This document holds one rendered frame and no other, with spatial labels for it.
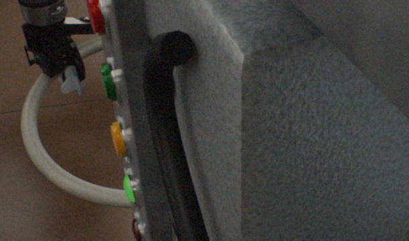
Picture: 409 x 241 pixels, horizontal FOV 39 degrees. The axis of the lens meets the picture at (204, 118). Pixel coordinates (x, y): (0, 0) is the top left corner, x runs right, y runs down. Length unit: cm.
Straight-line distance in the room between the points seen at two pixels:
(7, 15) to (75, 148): 134
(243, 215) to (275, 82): 7
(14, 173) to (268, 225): 232
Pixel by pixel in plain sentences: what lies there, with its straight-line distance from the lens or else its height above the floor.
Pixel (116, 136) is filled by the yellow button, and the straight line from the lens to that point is 41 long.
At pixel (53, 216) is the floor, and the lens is 232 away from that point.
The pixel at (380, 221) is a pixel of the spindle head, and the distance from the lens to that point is 29.
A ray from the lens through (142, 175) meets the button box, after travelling 39.
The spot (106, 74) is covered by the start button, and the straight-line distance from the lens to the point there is 37.
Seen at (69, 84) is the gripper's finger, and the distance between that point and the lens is 127.
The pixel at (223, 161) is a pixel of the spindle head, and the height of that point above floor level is 153.
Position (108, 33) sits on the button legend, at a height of 151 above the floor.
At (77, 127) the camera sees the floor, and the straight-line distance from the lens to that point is 268.
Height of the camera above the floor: 169
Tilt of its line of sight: 40 degrees down
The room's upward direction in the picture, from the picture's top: 3 degrees counter-clockwise
